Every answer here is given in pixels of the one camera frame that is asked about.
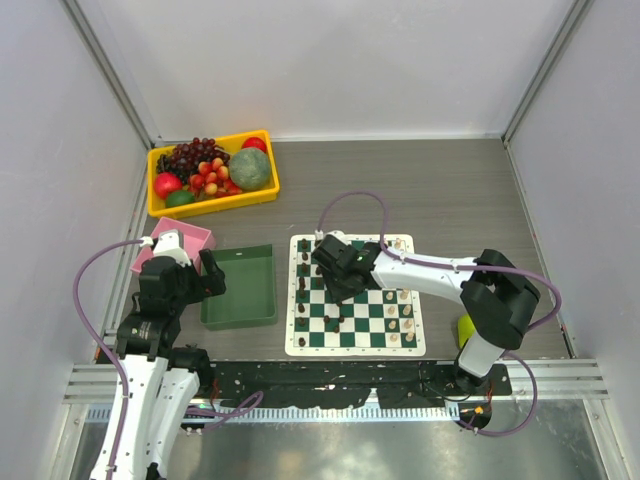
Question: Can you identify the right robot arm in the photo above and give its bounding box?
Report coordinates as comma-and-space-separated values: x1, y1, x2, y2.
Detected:
311, 232, 540, 394

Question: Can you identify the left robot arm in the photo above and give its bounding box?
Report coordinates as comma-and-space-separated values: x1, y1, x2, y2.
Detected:
90, 249, 226, 479

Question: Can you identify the green white chess board mat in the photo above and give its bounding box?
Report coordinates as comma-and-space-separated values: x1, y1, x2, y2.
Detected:
284, 234, 426, 357

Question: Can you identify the green plastic tray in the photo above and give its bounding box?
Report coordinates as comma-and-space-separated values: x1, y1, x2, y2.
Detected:
200, 244, 278, 331

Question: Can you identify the pink plastic box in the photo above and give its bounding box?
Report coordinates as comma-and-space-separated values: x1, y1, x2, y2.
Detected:
130, 217, 216, 274

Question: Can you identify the green lime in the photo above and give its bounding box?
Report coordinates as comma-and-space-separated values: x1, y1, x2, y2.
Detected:
165, 190, 196, 209

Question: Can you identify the red apple front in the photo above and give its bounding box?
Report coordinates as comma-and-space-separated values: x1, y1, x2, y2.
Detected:
152, 172, 183, 200

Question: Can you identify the red apple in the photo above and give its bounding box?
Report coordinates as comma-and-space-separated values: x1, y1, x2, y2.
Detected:
242, 136, 268, 153
152, 172, 183, 200

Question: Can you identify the red yellow cherry bunch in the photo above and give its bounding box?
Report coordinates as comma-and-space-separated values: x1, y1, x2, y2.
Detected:
186, 158, 242, 200

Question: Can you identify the green melon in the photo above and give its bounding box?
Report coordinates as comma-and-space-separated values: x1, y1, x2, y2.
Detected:
229, 147, 271, 191

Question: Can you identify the dark purple grape bunch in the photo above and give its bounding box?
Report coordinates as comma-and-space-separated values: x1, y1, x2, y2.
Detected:
155, 137, 231, 185

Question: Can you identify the green pear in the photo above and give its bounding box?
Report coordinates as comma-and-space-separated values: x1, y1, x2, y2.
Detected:
457, 314, 476, 350

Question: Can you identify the red apple back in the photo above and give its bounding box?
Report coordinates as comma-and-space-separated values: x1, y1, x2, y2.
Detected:
242, 136, 268, 153

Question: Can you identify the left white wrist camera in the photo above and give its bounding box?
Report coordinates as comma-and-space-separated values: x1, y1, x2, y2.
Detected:
141, 229, 191, 267

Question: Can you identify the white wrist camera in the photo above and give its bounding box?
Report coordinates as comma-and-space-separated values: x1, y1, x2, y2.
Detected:
141, 229, 191, 267
314, 230, 347, 243

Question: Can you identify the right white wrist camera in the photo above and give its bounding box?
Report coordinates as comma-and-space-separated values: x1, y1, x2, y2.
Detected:
314, 230, 347, 243

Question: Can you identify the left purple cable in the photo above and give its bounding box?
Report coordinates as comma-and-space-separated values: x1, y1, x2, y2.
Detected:
73, 237, 154, 480

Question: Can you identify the purple cable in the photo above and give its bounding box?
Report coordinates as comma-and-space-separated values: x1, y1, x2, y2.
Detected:
314, 191, 563, 439
73, 237, 154, 480

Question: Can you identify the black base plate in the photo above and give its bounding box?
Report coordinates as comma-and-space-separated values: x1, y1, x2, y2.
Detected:
197, 360, 512, 410

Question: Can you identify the white slotted cable duct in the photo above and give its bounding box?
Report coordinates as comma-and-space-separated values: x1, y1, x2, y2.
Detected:
87, 402, 461, 425

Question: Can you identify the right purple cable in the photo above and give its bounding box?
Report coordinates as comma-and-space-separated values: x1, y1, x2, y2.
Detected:
314, 191, 563, 439

